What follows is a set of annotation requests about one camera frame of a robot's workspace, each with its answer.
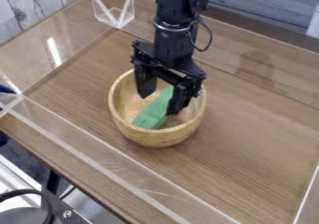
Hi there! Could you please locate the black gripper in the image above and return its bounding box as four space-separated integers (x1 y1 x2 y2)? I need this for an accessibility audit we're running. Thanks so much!
131 22 207 115

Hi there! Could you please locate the green rectangular block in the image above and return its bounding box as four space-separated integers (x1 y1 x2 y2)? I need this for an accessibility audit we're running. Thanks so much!
131 86 173 130

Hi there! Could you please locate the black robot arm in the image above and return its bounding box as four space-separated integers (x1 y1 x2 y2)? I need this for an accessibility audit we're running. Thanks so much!
131 0 212 115

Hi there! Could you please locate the brown wooden bowl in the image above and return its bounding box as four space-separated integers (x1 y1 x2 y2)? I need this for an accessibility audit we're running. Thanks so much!
108 69 207 147

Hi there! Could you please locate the black table leg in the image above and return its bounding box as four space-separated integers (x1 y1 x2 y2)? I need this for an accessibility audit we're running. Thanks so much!
47 171 61 194

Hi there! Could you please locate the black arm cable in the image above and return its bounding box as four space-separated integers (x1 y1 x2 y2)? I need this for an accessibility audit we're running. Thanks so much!
187 16 215 52

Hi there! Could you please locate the clear acrylic barrier wall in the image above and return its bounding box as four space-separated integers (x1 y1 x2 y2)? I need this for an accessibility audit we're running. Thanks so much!
0 0 319 224

